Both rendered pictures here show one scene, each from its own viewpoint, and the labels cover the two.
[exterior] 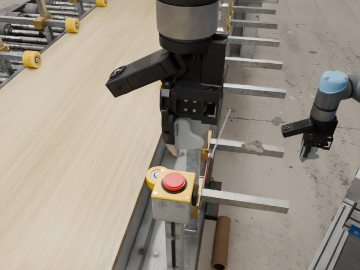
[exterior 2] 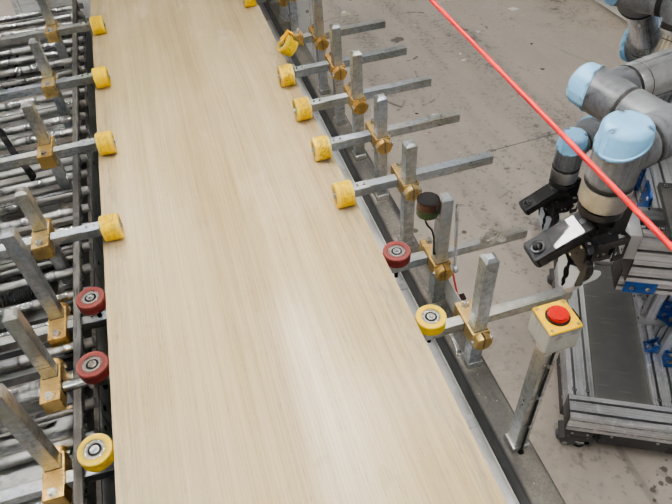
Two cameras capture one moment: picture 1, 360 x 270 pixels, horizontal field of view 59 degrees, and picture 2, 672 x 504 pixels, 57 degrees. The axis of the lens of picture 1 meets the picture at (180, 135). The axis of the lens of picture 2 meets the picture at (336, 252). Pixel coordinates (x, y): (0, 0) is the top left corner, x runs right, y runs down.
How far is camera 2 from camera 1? 87 cm
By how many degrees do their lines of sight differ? 19
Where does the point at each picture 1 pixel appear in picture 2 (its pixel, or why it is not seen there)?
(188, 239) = (477, 373)
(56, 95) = (200, 267)
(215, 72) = (623, 223)
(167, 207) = (562, 338)
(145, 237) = not seen: hidden behind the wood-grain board
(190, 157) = (487, 282)
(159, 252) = not seen: hidden behind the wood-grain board
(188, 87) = (605, 240)
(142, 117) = (346, 253)
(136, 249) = not seen: hidden behind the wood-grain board
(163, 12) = (606, 202)
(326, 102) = (571, 165)
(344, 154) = (517, 186)
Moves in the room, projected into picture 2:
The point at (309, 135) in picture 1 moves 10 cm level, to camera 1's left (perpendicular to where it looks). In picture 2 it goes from (555, 204) to (527, 216)
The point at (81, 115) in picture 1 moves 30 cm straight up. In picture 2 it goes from (266, 282) to (249, 201)
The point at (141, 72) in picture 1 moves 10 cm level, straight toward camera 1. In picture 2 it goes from (571, 242) to (624, 279)
